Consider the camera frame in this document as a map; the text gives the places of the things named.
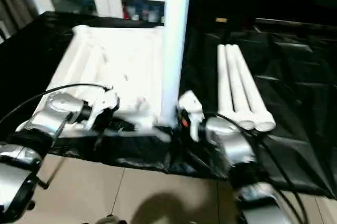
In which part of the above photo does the white plastic table leg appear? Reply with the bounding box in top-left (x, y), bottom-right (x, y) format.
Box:
top-left (216, 44), bottom-right (239, 119)
top-left (231, 44), bottom-right (276, 133)
top-left (157, 0), bottom-right (194, 130)
top-left (225, 44), bottom-right (255, 130)

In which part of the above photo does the grey robot torso piece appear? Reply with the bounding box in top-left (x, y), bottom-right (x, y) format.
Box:
top-left (96, 215), bottom-right (125, 224)

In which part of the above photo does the black plastic mat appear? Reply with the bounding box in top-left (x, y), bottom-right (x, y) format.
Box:
top-left (0, 11), bottom-right (337, 200)

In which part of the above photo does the grey curtain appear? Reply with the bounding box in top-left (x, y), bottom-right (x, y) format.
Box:
top-left (0, 0), bottom-right (40, 45)

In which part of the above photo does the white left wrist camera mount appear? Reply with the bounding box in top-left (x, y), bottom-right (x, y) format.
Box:
top-left (86, 90), bottom-right (121, 130)

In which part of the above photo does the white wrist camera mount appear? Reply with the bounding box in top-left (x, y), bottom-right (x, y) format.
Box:
top-left (86, 90), bottom-right (121, 130)
top-left (177, 89), bottom-right (205, 142)

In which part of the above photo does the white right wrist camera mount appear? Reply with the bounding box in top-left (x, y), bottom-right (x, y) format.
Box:
top-left (177, 89), bottom-right (205, 142)

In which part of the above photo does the black folding table frame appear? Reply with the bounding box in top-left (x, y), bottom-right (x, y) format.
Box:
top-left (36, 155), bottom-right (66, 190)

